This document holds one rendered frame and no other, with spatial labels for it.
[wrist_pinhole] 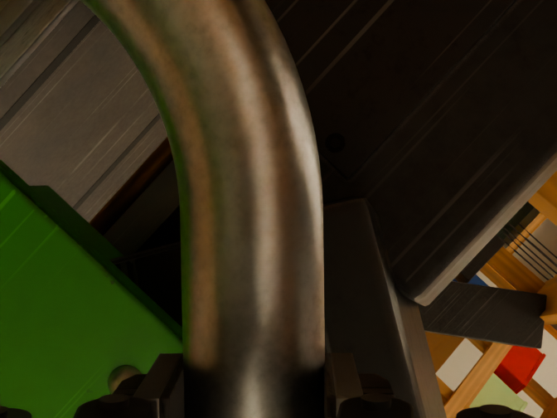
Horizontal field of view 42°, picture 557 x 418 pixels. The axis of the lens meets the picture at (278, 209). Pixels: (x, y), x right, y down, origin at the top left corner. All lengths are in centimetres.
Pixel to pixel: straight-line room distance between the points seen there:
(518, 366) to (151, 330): 382
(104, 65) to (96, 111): 6
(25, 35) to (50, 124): 42
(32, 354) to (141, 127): 56
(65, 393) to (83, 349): 1
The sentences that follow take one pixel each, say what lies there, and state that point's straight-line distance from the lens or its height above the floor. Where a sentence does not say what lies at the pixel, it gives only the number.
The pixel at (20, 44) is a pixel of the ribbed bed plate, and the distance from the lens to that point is 26.
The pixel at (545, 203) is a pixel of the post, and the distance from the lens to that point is 101.
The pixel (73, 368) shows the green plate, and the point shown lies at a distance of 24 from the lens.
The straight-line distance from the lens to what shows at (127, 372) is 23.
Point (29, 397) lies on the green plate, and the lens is 24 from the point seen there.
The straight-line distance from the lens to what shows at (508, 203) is 29.
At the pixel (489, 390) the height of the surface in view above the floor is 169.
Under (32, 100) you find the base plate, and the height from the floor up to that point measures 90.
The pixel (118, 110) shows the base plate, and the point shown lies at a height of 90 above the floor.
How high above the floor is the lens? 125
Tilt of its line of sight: 14 degrees down
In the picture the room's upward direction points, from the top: 134 degrees clockwise
